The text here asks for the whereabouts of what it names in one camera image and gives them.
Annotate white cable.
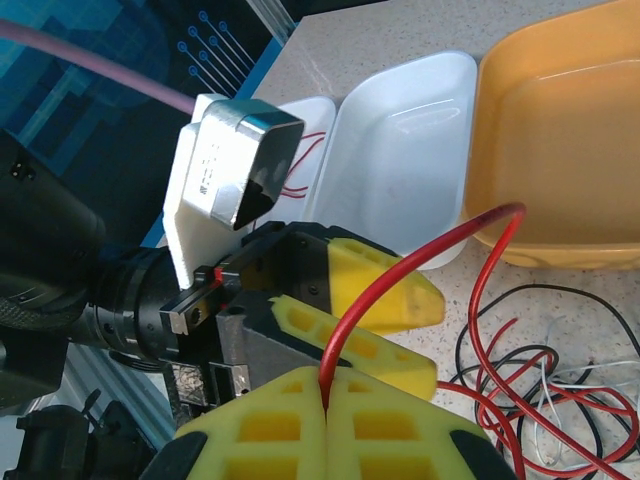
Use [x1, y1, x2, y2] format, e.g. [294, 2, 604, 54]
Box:
[532, 314, 640, 464]

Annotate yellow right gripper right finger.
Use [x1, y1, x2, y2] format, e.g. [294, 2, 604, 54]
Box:
[326, 367, 516, 480]

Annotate red cable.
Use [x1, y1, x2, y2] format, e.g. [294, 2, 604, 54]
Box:
[279, 130, 327, 201]
[437, 319, 640, 480]
[318, 201, 640, 480]

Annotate black cable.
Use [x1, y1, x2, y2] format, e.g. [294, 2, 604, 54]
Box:
[454, 283, 640, 466]

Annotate orange plastic tray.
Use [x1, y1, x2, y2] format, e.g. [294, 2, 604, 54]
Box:
[462, 0, 640, 271]

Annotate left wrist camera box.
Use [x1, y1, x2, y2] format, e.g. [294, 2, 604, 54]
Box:
[162, 93, 306, 291]

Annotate small white plastic tray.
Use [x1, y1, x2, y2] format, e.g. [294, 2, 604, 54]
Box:
[277, 97, 337, 224]

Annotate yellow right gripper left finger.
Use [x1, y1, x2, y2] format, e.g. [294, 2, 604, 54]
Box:
[139, 367, 330, 480]

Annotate large white plastic tray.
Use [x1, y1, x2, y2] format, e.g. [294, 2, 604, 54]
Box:
[302, 49, 479, 271]

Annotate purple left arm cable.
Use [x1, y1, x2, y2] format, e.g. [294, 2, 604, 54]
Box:
[0, 18, 197, 117]

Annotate aluminium corner post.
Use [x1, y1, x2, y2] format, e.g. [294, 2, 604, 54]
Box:
[244, 0, 314, 44]

